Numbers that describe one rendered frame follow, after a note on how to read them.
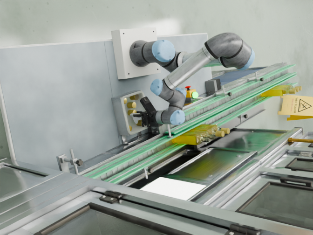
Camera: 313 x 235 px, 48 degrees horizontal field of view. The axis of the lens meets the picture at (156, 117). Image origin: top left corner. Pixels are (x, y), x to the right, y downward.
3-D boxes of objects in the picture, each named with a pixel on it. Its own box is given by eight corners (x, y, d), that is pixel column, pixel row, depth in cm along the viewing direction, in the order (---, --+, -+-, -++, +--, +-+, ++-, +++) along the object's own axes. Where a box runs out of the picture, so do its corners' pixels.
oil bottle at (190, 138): (172, 143, 218) (200, 145, 203) (170, 134, 217) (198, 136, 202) (178, 140, 222) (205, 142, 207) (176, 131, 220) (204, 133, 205)
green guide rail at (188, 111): (162, 121, 211) (172, 121, 205) (162, 120, 210) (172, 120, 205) (287, 65, 330) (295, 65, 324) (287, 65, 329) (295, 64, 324)
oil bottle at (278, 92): (261, 96, 296) (294, 96, 276) (260, 90, 295) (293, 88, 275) (264, 95, 300) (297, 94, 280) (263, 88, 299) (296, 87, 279)
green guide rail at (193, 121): (164, 133, 212) (174, 134, 207) (164, 132, 212) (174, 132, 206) (288, 73, 331) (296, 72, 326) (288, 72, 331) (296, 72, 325)
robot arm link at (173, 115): (187, 112, 184) (184, 127, 182) (172, 112, 192) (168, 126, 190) (179, 106, 179) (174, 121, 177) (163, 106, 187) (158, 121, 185)
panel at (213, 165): (100, 217, 168) (151, 235, 144) (99, 211, 167) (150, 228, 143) (209, 150, 229) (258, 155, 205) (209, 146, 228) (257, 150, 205)
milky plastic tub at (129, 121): (119, 135, 204) (129, 136, 198) (111, 97, 199) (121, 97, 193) (140, 126, 216) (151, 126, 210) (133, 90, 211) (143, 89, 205)
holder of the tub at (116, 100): (121, 143, 206) (130, 144, 200) (111, 97, 200) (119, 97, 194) (142, 134, 218) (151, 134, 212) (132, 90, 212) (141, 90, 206)
